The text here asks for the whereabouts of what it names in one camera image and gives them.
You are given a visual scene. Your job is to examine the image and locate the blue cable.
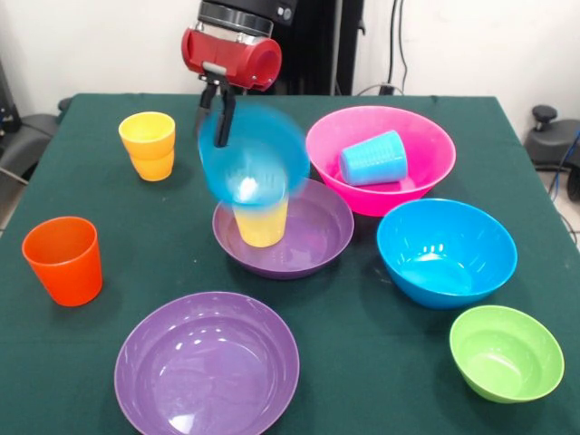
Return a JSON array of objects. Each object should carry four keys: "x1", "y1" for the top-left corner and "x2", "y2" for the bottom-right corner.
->
[{"x1": 547, "y1": 129, "x2": 580, "y2": 198}]

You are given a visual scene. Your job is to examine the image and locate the orange cup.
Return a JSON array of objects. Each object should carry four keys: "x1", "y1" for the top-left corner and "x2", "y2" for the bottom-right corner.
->
[{"x1": 21, "y1": 216, "x2": 104, "y2": 308}]

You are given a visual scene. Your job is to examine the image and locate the dark green table cloth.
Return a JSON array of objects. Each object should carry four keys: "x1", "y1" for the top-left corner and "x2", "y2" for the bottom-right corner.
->
[{"x1": 0, "y1": 92, "x2": 580, "y2": 435}]

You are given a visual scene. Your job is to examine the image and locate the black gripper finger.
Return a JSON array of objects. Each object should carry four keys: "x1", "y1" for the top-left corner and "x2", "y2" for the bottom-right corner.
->
[
  {"x1": 194, "y1": 82, "x2": 218, "y2": 133},
  {"x1": 213, "y1": 83, "x2": 237, "y2": 149}
]

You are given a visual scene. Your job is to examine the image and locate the pink bowl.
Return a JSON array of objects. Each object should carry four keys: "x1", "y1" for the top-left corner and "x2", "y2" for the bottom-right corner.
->
[{"x1": 305, "y1": 105, "x2": 457, "y2": 218}]

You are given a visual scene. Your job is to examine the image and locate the blue cup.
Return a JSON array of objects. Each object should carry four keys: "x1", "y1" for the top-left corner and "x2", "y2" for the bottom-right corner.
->
[{"x1": 340, "y1": 130, "x2": 408, "y2": 187}]

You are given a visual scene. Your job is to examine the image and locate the black pedestal leg with caster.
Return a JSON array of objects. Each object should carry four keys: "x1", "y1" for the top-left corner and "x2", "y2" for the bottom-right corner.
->
[
  {"x1": 0, "y1": 97, "x2": 72, "y2": 185},
  {"x1": 524, "y1": 104, "x2": 580, "y2": 203}
]

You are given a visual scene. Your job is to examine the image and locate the pale yellow translucent cup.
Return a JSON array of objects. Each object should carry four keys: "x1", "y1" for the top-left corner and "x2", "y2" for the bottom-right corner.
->
[{"x1": 232, "y1": 198, "x2": 290, "y2": 248}]

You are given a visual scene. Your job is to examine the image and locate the large blue bowl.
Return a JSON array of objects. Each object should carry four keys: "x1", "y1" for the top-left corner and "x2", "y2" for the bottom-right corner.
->
[{"x1": 375, "y1": 198, "x2": 518, "y2": 312}]

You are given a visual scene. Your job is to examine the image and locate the small blue patterned bowl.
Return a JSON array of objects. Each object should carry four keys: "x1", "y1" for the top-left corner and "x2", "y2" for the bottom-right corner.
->
[{"x1": 197, "y1": 101, "x2": 312, "y2": 208}]

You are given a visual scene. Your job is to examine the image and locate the purple bowl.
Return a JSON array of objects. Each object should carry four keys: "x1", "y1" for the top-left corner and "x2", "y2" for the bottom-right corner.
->
[
  {"x1": 212, "y1": 177, "x2": 355, "y2": 280},
  {"x1": 113, "y1": 291, "x2": 301, "y2": 435}
]

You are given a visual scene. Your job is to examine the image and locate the black wall cable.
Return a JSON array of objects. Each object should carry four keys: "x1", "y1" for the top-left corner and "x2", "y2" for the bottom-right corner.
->
[
  {"x1": 397, "y1": 0, "x2": 410, "y2": 94},
  {"x1": 387, "y1": 0, "x2": 400, "y2": 88}
]

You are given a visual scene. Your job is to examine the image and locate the green bowl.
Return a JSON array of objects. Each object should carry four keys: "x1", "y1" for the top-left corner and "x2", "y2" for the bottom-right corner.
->
[{"x1": 449, "y1": 304, "x2": 566, "y2": 403}]

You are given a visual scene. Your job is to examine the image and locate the amber yellow cup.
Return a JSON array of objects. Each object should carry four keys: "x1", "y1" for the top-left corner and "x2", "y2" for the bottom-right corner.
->
[{"x1": 128, "y1": 148, "x2": 176, "y2": 183}]

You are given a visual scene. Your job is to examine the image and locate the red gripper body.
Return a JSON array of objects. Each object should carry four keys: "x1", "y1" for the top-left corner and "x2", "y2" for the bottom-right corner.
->
[{"x1": 180, "y1": 26, "x2": 283, "y2": 94}]

